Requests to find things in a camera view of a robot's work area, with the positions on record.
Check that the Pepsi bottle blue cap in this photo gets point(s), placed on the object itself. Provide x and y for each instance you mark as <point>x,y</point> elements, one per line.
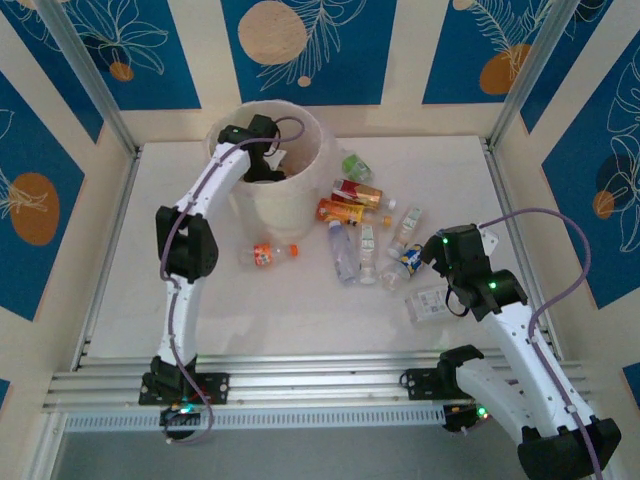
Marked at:
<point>407,257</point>

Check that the clear bottle green white label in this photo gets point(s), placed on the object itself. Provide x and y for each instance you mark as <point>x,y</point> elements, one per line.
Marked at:
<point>407,225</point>
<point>367,250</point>

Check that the orange juice bottle yellow cap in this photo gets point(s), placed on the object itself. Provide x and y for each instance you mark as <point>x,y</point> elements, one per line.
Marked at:
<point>340,211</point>

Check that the clear bottle pale blue cap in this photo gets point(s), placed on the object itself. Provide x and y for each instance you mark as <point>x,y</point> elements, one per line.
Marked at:
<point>342,255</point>

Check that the orange soda bottle orange cap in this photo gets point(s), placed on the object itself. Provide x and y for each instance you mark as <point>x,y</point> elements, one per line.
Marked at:
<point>262,254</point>

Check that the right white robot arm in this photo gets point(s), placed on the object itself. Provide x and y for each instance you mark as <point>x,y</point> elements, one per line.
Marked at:
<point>505,335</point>

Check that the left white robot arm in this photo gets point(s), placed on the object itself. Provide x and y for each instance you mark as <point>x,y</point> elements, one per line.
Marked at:
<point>182,320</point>

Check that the white plastic bin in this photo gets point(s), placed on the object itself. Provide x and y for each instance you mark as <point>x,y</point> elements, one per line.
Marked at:
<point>280,210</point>

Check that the flat clear bottle white label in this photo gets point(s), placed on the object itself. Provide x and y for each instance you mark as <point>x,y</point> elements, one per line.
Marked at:
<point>425,302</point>

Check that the red gold label tea bottle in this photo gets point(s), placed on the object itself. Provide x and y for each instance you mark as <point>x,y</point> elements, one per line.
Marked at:
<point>360,192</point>

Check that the black controller board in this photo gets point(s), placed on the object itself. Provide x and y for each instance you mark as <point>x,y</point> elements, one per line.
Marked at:
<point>177,417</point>
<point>462,417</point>

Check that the aluminium side rail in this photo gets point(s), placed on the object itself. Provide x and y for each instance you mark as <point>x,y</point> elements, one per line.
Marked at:
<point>500,180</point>
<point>107,260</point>

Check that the aluminium frame post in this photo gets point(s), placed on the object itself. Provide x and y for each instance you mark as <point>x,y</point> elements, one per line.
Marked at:
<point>85,70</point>
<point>530,70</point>

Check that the aluminium front rail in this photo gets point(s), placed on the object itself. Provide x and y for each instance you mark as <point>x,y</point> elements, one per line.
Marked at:
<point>310,385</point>

